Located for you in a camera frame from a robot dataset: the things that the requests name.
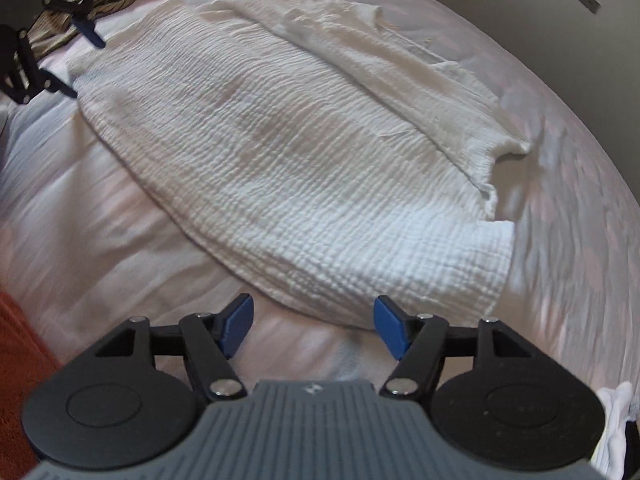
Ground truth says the white crinkle shirt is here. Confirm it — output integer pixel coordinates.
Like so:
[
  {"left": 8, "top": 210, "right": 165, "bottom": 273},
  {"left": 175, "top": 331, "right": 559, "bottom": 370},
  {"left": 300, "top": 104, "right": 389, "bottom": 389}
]
[{"left": 65, "top": 0, "right": 533, "bottom": 332}]

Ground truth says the white cloth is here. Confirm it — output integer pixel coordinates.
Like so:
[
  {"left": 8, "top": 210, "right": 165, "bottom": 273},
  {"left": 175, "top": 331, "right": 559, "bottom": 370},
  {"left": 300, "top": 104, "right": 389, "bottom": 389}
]
[{"left": 589, "top": 381, "right": 640, "bottom": 480}]

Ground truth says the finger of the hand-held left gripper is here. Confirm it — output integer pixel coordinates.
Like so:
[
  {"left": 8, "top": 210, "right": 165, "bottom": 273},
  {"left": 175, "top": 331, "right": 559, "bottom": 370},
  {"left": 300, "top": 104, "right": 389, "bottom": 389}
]
[
  {"left": 43, "top": 0, "right": 107, "bottom": 50},
  {"left": 4, "top": 29, "right": 79, "bottom": 107}
]

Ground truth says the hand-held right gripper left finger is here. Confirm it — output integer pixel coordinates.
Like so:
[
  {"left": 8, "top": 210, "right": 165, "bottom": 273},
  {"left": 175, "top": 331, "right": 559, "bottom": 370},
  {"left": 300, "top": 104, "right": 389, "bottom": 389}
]
[{"left": 91, "top": 293, "right": 255, "bottom": 402}]

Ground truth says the bed with pink dotted sheet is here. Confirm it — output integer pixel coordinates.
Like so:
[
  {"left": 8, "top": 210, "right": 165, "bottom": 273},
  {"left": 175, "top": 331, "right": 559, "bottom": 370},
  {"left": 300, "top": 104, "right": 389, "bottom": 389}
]
[{"left": 0, "top": 0, "right": 640, "bottom": 411}]

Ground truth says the orange cloth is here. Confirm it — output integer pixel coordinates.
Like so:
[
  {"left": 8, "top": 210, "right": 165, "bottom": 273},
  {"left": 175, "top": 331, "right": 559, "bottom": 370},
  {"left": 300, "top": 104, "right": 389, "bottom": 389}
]
[{"left": 0, "top": 287, "right": 67, "bottom": 443}]

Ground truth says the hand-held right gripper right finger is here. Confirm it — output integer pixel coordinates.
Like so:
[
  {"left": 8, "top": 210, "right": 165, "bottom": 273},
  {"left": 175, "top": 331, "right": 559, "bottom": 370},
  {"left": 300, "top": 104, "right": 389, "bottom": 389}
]
[{"left": 373, "top": 295, "right": 552, "bottom": 402}]

